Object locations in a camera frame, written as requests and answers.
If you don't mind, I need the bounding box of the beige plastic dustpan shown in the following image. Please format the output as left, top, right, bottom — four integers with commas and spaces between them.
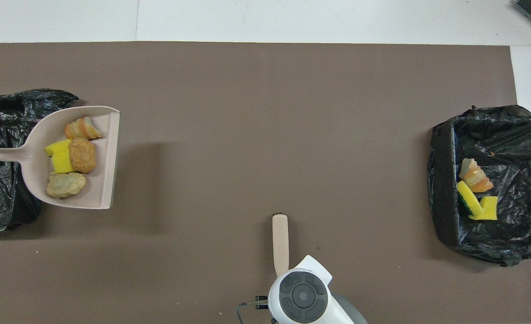
0, 106, 121, 210

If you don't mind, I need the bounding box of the pale bread piece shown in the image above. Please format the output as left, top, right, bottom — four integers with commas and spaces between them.
46, 172, 87, 199

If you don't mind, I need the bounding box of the yellow sponge with green back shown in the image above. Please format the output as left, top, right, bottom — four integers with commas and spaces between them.
456, 180, 482, 216

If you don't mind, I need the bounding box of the brown bun piece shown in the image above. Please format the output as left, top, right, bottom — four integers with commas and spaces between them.
69, 138, 97, 173

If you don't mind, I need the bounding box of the notched yellow sponge piece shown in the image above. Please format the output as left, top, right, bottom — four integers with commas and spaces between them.
469, 196, 499, 221

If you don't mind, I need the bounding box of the striped orange bread piece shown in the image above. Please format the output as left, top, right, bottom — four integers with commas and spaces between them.
64, 117, 103, 140
459, 158, 494, 193

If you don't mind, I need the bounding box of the yellow sponge block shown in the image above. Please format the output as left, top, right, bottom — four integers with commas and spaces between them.
45, 139, 75, 175

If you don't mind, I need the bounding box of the right black trash bag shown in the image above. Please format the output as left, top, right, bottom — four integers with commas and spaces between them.
427, 104, 531, 267

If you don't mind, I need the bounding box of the black trash bag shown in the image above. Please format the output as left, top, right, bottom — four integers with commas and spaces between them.
0, 89, 79, 233
427, 104, 531, 267

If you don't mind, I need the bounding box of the left black trash bag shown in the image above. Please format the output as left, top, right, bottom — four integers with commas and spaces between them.
0, 89, 79, 233

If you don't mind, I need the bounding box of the brown table mat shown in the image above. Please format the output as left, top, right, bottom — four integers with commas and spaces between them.
0, 41, 531, 324

